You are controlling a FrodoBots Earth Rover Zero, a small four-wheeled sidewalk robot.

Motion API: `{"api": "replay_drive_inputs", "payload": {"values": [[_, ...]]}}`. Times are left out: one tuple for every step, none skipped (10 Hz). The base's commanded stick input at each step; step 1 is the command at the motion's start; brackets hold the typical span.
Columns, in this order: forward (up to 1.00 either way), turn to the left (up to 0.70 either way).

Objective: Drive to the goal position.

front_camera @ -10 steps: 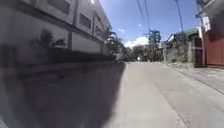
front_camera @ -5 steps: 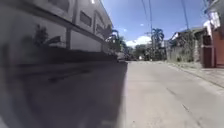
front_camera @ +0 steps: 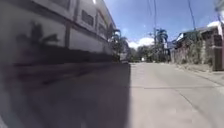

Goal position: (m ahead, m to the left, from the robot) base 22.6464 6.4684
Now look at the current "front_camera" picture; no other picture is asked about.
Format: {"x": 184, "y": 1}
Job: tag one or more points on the palm trees beside building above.
{"x": 117, "y": 43}

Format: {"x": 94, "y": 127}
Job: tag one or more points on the grey concrete road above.
{"x": 160, "y": 96}

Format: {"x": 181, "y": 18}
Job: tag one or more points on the cluster of green trees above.
{"x": 156, "y": 48}

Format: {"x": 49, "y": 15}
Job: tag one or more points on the large white building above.
{"x": 50, "y": 30}

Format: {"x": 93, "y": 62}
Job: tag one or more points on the dark gate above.
{"x": 218, "y": 55}

